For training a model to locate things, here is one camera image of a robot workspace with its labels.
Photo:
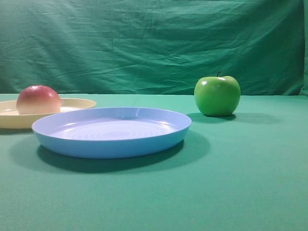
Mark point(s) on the blue plastic plate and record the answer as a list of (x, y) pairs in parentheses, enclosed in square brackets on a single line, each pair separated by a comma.
[(114, 132)]

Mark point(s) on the green apple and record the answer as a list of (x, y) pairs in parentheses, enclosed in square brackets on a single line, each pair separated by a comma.
[(217, 96)]

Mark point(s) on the yellow plastic plate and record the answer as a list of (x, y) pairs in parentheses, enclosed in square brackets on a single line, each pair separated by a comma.
[(10, 118)]

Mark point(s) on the green table cloth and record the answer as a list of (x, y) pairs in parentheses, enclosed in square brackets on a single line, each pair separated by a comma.
[(247, 172)]

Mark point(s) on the red yellow bread bun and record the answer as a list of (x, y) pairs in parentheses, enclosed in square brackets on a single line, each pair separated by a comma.
[(38, 99)]

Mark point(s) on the green backdrop cloth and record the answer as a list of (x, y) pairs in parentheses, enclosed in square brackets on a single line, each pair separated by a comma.
[(153, 46)]

